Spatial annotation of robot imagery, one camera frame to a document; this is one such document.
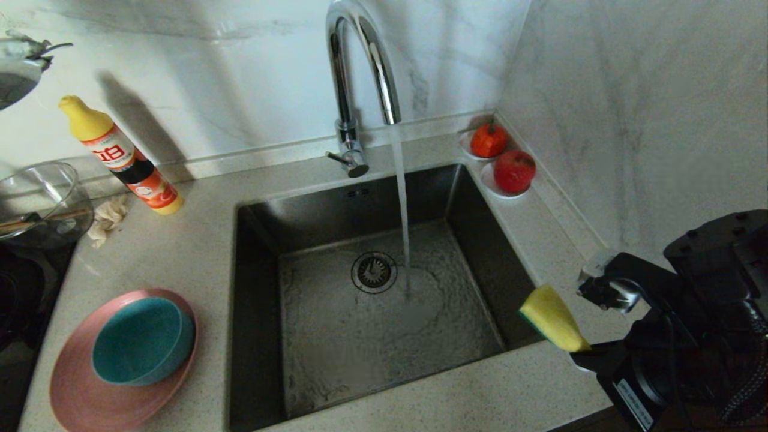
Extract yellow green sponge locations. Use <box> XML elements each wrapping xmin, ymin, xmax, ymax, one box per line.
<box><xmin>519</xmin><ymin>284</ymin><xmax>592</xmax><ymax>353</ymax></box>

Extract yellow capped dish soap bottle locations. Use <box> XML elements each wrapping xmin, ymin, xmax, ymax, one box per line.
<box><xmin>60</xmin><ymin>96</ymin><xmax>185</xmax><ymax>215</ymax></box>

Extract teal bowl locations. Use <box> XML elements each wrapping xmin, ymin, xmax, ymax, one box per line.
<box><xmin>92</xmin><ymin>297</ymin><xmax>196</xmax><ymax>386</ymax></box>

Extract chrome gooseneck faucet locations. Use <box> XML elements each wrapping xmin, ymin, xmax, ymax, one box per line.
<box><xmin>326</xmin><ymin>0</ymin><xmax>401</xmax><ymax>178</ymax></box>

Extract stainless steel sink basin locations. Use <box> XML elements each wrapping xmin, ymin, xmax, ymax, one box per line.
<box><xmin>227</xmin><ymin>163</ymin><xmax>562</xmax><ymax>432</ymax></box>

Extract clear glass bowl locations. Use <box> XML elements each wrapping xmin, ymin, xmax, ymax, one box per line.
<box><xmin>0</xmin><ymin>162</ymin><xmax>95</xmax><ymax>250</ymax></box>

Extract red apple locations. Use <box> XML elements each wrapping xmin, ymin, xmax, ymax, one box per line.
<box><xmin>493</xmin><ymin>149</ymin><xmax>536</xmax><ymax>194</ymax></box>

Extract small white dish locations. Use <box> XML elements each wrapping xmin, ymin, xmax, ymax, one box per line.
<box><xmin>481</xmin><ymin>162</ymin><xmax>532</xmax><ymax>200</ymax></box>
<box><xmin>460</xmin><ymin>130</ymin><xmax>509</xmax><ymax>161</ymax></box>

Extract brown wooden stick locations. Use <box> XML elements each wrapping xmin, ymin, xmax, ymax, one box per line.
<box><xmin>0</xmin><ymin>210</ymin><xmax>91</xmax><ymax>236</ymax></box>

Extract crumpled beige tissue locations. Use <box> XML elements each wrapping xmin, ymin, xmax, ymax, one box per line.
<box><xmin>89</xmin><ymin>197</ymin><xmax>130</xmax><ymax>248</ymax></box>

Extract round metal drain strainer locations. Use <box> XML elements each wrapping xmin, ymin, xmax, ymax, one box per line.
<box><xmin>351</xmin><ymin>250</ymin><xmax>398</xmax><ymax>294</ymax></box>

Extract clear running water stream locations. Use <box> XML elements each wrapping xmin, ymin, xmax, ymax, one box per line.
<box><xmin>390</xmin><ymin>125</ymin><xmax>415</xmax><ymax>298</ymax></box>

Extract black stove top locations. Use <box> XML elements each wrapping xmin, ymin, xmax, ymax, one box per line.
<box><xmin>0</xmin><ymin>241</ymin><xmax>79</xmax><ymax>432</ymax></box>

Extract pink plate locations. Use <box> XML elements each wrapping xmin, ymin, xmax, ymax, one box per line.
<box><xmin>50</xmin><ymin>288</ymin><xmax>199</xmax><ymax>432</ymax></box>

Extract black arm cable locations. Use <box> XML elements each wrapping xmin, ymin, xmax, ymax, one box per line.
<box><xmin>717</xmin><ymin>300</ymin><xmax>768</xmax><ymax>430</ymax></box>

